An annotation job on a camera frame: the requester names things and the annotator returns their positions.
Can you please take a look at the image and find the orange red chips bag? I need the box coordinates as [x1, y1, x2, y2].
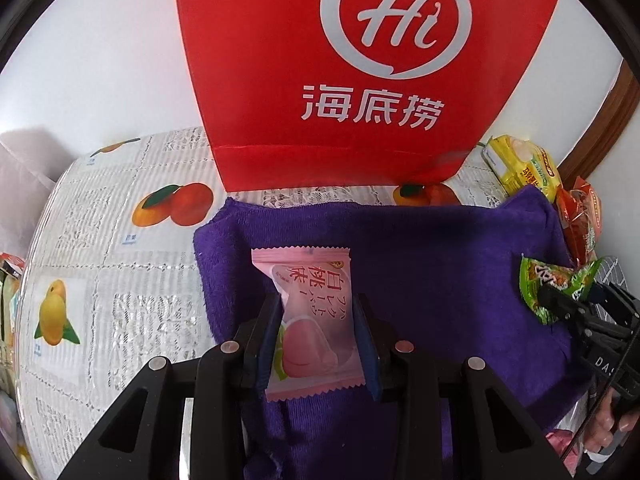
[555, 177, 603, 266]

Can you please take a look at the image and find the grey checked folded cloth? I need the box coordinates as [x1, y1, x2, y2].
[596, 256, 628, 290]

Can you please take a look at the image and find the person right hand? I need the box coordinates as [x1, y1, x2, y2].
[584, 388, 639, 453]

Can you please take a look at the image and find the brown wooden door frame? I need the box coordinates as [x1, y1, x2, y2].
[559, 61, 639, 186]

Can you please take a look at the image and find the yellow chips bag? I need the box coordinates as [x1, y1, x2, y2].
[480, 134, 562, 204]

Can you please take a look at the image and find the red paper shopping bag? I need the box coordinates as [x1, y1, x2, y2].
[177, 0, 558, 192]

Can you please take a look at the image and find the green triangular snack packet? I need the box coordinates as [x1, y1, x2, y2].
[518, 256, 603, 325]

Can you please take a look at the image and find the purple fabric tray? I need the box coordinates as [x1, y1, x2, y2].
[194, 188, 591, 479]

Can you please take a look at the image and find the pink peach candy packet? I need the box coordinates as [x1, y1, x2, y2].
[252, 247, 366, 402]

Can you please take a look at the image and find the fruit print table cover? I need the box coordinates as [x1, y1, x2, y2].
[14, 127, 511, 480]

